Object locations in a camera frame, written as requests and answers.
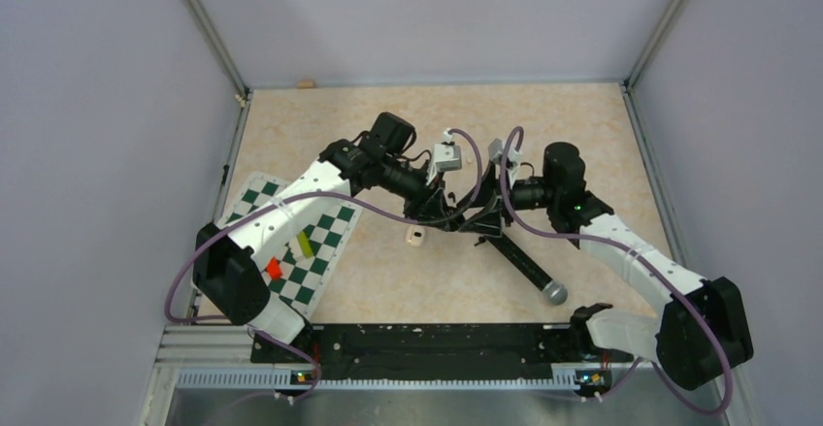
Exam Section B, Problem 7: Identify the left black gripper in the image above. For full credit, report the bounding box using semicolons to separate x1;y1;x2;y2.
379;154;451;231

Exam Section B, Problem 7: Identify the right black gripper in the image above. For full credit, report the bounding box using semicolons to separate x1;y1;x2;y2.
457;160;559;237

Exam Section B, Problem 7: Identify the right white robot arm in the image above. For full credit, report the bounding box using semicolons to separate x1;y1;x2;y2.
475;139;754;390

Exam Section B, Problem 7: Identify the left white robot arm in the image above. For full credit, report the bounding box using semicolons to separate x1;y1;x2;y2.
191;113;462;362

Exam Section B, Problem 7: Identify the white earbud charging case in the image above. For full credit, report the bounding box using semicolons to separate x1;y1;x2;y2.
405;225;426;247

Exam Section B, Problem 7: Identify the black microphone grey head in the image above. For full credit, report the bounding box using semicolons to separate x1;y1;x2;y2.
477;235;569;306

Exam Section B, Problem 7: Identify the green white lego brick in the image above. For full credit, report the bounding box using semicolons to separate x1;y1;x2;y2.
288;231;314;263

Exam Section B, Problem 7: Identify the green white chessboard mat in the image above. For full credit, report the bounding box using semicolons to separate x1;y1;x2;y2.
217;172;362;318

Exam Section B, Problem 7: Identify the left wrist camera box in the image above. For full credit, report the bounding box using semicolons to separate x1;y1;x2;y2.
430;143;463;175

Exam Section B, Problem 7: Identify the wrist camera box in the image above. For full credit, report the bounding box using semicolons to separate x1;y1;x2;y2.
430;143;463;175
487;138;522;165

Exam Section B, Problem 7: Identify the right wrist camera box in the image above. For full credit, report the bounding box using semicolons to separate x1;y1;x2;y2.
487;138;522;165

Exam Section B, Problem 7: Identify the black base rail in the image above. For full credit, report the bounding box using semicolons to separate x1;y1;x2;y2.
250;323;634;381

